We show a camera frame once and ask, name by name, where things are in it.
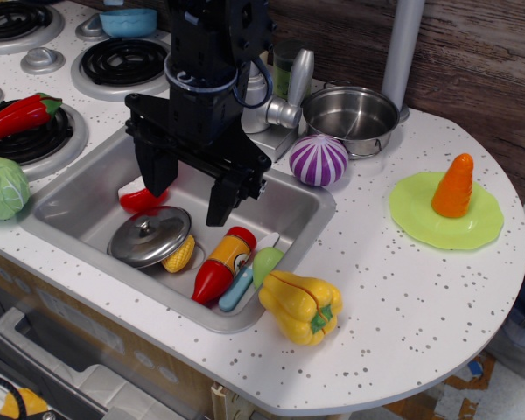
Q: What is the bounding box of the orange toy carrot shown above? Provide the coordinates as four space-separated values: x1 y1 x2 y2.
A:
431 153 474 218

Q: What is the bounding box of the blue handled toy knife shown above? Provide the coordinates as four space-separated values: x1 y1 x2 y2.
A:
218 232 280 312

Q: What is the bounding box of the steel pot lid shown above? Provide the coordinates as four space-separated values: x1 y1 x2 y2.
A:
107 206 192 269

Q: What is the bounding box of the blue plastic bowl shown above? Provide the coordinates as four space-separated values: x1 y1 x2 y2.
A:
100 9 158 38

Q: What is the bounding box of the light green toy piece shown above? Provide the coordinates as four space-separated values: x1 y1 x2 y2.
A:
253 247 284 290

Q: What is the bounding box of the red yellow toy ketchup bottle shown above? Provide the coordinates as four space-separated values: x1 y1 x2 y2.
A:
192 227 257 305

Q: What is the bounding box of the small steel pot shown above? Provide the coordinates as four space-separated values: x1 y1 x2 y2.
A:
303 85 400 159

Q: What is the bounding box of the toy oven door handle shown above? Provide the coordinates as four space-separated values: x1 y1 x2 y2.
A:
0 308 108 419

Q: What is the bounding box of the front stove burner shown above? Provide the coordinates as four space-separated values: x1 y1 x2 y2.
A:
0 104 88 181

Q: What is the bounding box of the grey vertical post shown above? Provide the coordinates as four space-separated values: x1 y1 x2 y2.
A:
381 0 425 122

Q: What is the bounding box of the yellow object with black cable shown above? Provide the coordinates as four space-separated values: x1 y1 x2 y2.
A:
0 377 49 419

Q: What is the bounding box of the silver stove knob under bowl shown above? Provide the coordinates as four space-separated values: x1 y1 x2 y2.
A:
75 13 110 42

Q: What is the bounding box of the back right stove burner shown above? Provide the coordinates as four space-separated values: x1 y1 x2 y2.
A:
71 38 170 102

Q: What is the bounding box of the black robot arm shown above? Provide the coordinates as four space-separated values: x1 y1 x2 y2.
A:
125 1 276 227

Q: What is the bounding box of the light green plastic plate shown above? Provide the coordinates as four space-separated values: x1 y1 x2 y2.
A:
388 171 504 250

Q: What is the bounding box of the silver toy sink basin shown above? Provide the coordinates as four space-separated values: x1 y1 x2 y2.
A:
18 129 336 333

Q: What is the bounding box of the green toy spice jar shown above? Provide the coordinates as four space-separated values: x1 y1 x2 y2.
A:
272 39 305 99

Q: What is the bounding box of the purple striped toy onion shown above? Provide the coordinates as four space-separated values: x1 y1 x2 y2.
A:
289 134 348 186

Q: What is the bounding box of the green toy cabbage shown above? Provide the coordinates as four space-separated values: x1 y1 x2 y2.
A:
0 157 30 221

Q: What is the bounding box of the stove burner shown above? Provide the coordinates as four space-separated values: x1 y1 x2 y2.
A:
71 38 170 102
0 104 88 181
0 1 65 55

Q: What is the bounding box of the yellow toy corn cob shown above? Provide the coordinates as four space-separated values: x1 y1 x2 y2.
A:
161 234 195 273

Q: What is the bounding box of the yellow toy bell pepper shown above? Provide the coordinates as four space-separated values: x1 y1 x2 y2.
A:
259 270 343 346

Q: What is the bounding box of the red toy chili pepper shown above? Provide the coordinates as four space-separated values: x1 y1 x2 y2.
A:
0 93 63 140

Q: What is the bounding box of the silver toy faucet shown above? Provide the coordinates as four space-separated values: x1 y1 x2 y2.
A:
241 49 314 162

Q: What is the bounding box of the back left stove burner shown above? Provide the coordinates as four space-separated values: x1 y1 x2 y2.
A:
0 1 65 55

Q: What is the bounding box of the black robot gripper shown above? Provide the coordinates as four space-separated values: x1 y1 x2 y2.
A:
125 87 271 227

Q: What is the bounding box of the red white toy radish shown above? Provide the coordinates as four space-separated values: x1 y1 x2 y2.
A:
117 176 169 214

